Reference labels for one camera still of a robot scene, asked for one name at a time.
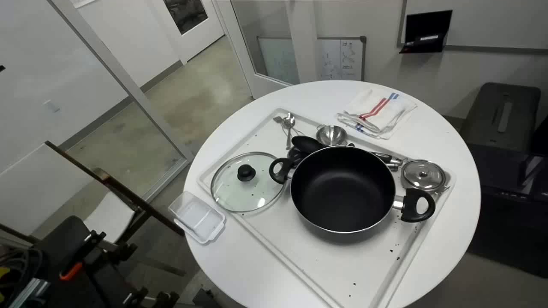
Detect glass pot lid black knob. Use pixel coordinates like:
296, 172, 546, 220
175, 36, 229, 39
209, 150, 288, 215

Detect black pot with steel rim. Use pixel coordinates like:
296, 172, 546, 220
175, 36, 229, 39
267, 145, 438, 236

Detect small steel lidded pot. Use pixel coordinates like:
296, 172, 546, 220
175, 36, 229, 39
401, 157, 452, 193

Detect black ladle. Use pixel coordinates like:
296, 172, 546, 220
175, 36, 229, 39
289, 135, 327, 167

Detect steel spoon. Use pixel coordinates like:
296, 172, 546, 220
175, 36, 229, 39
272, 111, 298, 150

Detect small steel cup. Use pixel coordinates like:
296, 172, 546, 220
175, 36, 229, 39
315, 123, 349, 149

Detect white plastic tray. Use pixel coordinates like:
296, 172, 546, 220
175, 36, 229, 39
197, 106, 457, 308

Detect clear plastic container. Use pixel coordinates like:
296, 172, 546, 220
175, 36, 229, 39
168, 190, 228, 246

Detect white cloth red blue stripes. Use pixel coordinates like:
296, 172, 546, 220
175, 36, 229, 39
334, 87, 418, 142

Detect small steel utensil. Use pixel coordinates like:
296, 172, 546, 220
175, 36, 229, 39
373, 150, 404, 171

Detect black tripod stand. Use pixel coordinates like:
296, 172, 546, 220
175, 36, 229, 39
43, 140, 190, 263

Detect dark framed picture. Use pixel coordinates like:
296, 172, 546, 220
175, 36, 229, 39
163, 0, 209, 36

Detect white door with glass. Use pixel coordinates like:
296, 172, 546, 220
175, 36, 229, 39
0, 0, 195, 241

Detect black marker tray holder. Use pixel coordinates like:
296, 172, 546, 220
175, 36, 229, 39
399, 8, 454, 54

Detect black bin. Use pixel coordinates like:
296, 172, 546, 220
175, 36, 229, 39
461, 82, 543, 167

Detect black equipment cart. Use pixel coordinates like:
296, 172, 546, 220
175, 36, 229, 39
0, 214, 185, 308

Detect black chair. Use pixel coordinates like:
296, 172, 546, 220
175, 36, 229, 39
473, 113, 548, 280

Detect orange handled clamp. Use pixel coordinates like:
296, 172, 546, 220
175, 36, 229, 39
58, 260, 86, 284

